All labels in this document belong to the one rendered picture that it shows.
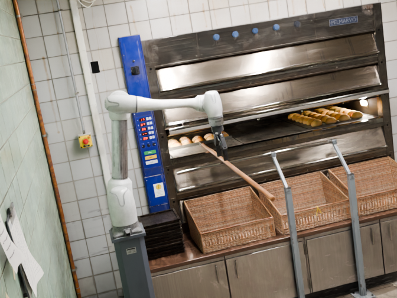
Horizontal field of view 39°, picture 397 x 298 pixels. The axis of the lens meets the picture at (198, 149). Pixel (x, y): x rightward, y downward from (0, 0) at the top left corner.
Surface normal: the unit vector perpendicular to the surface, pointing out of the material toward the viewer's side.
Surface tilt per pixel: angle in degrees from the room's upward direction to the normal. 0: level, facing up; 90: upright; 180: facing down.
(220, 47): 90
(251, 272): 90
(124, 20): 90
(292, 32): 90
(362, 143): 70
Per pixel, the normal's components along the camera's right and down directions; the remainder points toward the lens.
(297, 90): 0.14, -0.17
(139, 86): 0.22, 0.17
